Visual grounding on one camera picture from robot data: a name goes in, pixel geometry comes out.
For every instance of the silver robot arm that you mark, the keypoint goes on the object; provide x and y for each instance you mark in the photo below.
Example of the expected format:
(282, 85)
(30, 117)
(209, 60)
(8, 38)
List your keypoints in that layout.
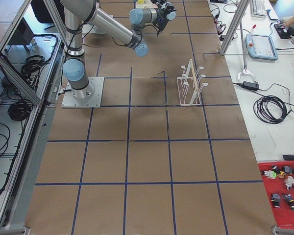
(138, 66)

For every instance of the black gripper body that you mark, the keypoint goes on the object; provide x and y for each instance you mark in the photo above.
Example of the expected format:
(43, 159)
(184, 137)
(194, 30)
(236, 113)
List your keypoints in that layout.
(163, 13)

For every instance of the white wire cup rack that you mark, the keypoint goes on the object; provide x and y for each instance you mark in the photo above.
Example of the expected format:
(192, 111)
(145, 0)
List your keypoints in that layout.
(189, 85)

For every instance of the white keyboard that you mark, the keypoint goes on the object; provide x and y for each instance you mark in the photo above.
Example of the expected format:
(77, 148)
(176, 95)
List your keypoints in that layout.
(257, 8)

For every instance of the red parts tray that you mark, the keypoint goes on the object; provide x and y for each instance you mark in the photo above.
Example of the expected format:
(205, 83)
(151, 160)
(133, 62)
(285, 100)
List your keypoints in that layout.
(278, 178)

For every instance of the black power adapter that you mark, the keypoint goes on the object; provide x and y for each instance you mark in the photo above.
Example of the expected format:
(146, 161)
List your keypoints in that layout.
(250, 86)

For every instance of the metal rod with claw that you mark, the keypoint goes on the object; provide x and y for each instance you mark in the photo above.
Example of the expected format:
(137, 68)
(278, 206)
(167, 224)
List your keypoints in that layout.
(245, 71)

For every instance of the aluminium frame post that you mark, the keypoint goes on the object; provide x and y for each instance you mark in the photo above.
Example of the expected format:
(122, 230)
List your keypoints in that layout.
(233, 25)

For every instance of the teach pendant tablet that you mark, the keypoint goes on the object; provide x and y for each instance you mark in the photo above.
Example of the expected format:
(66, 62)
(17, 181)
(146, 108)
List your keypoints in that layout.
(261, 47)

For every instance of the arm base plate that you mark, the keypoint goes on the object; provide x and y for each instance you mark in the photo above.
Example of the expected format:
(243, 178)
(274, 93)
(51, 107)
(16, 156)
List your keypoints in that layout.
(89, 97)

